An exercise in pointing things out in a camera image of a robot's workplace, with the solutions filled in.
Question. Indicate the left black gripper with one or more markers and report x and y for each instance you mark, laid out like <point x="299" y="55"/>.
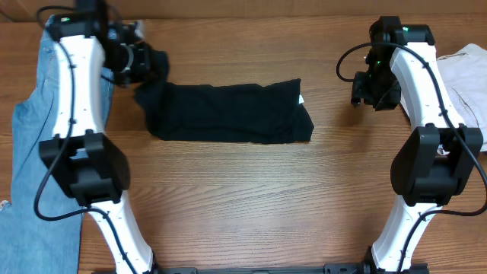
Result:
<point x="142" y="50"/>

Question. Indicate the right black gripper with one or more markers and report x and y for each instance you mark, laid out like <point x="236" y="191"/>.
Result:
<point x="389" y="102"/>

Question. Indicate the black t-shirt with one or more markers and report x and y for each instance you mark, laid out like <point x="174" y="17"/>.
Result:
<point x="272" y="114"/>

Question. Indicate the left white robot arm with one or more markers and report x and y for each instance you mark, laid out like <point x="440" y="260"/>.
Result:
<point x="87" y="166"/>

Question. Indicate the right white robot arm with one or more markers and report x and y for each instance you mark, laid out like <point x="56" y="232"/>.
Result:
<point x="437" y="159"/>

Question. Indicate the beige cargo shorts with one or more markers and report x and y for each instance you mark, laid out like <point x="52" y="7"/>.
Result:
<point x="464" y="76"/>

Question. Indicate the blue denim jeans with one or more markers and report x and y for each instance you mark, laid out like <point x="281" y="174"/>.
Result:
<point x="28" y="243"/>

